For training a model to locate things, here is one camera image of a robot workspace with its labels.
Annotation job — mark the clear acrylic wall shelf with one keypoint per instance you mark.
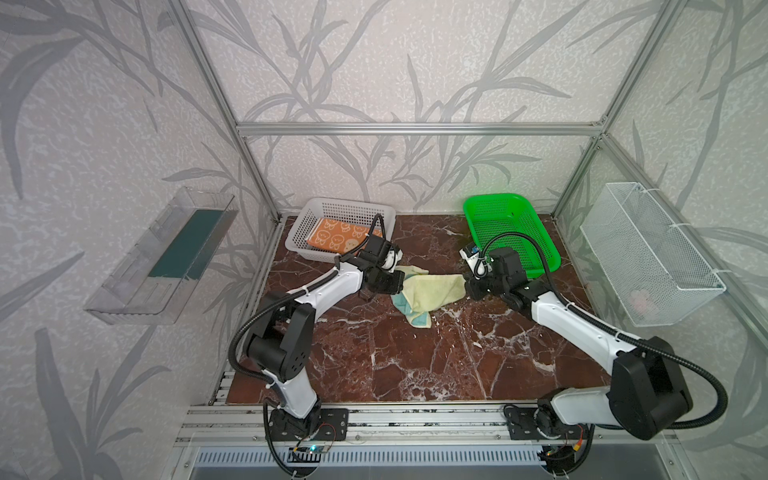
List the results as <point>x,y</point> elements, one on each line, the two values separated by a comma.
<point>155,280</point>

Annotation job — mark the light blue towel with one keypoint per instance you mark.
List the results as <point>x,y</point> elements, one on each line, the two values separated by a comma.
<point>423,293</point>

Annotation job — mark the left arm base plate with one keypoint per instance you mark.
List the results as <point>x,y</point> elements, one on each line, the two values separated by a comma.
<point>325,424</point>

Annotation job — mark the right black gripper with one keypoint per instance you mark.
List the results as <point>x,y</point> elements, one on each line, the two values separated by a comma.
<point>477,287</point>

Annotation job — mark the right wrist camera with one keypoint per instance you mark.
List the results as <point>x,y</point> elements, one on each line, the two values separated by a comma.
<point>475,261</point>

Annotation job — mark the white wire mesh basket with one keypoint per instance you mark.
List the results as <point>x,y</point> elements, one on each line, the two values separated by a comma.
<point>639,246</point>

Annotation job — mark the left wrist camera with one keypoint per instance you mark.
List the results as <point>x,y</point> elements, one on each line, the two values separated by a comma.
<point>392,258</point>

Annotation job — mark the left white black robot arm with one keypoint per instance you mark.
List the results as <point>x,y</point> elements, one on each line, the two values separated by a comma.
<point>274,344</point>

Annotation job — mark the aluminium frame rail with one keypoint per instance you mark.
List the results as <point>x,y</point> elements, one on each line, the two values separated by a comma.
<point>255,129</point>

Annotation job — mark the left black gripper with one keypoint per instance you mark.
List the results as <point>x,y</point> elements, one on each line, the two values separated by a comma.
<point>391,282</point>

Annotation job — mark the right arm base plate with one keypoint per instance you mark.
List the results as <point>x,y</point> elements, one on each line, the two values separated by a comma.
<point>540,424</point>

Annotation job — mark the green perforated plastic basket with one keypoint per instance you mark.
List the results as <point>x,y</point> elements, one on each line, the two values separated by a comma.
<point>490,215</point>

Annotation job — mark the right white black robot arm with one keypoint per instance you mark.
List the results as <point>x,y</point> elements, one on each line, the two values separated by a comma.
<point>647,392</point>

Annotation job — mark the cream orange patterned towel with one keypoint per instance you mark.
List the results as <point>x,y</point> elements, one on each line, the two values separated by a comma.
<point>336,236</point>

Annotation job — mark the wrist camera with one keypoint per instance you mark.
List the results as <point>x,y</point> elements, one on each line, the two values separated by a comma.
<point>392,258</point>
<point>475,261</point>

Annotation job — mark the white perforated plastic basket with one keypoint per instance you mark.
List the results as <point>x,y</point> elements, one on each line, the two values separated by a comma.
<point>354,212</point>

